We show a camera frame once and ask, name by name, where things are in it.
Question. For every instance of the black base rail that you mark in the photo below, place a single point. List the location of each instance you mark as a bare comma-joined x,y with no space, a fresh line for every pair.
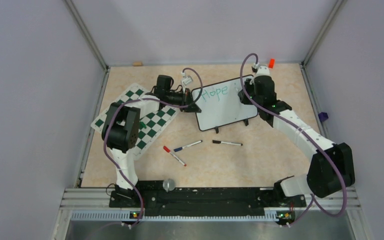
201,201

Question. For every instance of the red cap marker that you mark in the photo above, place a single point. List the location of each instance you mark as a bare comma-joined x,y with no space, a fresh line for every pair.
175,156

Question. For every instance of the white whiteboard black frame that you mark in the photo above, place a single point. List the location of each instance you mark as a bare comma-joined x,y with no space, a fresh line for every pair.
220,105

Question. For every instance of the black cap marker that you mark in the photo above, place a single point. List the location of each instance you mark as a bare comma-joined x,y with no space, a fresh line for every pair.
227,143

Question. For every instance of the orange toy block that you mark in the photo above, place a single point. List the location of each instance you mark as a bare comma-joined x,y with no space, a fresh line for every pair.
271,63

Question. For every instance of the green marker cap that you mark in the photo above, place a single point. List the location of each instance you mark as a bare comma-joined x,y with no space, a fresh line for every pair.
143,125

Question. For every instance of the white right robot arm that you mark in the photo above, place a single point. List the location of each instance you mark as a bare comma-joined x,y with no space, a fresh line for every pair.
330,163

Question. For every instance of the blue cap marker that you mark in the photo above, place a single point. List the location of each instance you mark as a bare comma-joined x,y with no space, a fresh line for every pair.
187,146

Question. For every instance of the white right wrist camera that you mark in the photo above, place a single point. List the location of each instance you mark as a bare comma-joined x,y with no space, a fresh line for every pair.
260,70

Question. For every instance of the wooden cork piece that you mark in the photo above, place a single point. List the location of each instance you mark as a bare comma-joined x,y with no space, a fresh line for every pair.
137,64

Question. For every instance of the green white chess mat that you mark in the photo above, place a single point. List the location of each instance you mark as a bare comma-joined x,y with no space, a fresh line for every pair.
120,124

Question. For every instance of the grey round knob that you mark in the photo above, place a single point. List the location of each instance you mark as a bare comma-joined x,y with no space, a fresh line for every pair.
169,185

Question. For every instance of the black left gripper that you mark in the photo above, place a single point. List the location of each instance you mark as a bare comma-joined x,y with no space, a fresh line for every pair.
186,99

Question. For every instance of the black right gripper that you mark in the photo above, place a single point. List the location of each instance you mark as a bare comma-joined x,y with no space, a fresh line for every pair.
244,99

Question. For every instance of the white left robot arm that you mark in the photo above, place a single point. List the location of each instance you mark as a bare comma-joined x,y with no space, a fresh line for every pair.
124,163

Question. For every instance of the purple toy block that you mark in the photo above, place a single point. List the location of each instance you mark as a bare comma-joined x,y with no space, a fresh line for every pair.
323,116

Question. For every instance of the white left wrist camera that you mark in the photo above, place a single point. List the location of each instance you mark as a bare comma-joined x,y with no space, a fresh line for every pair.
186,80

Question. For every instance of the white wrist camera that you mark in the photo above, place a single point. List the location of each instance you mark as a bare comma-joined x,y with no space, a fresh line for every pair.
186,80
260,70

